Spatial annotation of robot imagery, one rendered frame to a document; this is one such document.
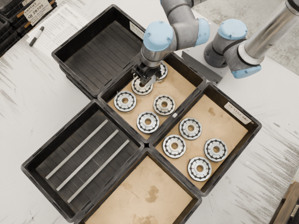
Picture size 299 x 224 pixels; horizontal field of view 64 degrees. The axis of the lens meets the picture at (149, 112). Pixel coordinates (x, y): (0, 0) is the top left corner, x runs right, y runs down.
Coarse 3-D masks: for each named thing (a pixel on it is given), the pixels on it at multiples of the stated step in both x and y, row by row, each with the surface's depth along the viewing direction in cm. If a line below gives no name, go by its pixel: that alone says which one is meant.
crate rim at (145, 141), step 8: (176, 56) 108; (184, 64) 108; (192, 96) 103; (104, 104) 100; (184, 104) 101; (112, 112) 99; (176, 112) 100; (120, 120) 98; (168, 120) 99; (160, 128) 98; (152, 136) 97
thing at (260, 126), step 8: (200, 88) 104; (216, 88) 104; (224, 96) 103; (248, 112) 101; (256, 120) 100; (256, 128) 99; (152, 144) 96; (240, 152) 96; (168, 160) 94; (232, 160) 96; (176, 168) 93; (224, 168) 94; (184, 176) 92; (192, 184) 93; (200, 192) 91; (208, 192) 91
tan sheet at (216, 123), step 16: (192, 112) 111; (208, 112) 111; (224, 112) 111; (176, 128) 108; (208, 128) 109; (224, 128) 109; (240, 128) 109; (160, 144) 106; (192, 144) 106; (176, 160) 104; (208, 160) 104
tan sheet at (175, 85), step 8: (168, 64) 118; (168, 72) 117; (176, 72) 117; (168, 80) 115; (176, 80) 116; (184, 80) 116; (128, 88) 113; (160, 88) 114; (168, 88) 114; (176, 88) 114; (184, 88) 114; (192, 88) 115; (136, 96) 112; (152, 96) 113; (176, 96) 113; (184, 96) 113; (112, 104) 111; (144, 104) 111; (152, 104) 111; (176, 104) 112; (136, 112) 110; (128, 120) 109; (136, 120) 109; (160, 120) 109; (136, 128) 108; (144, 136) 107
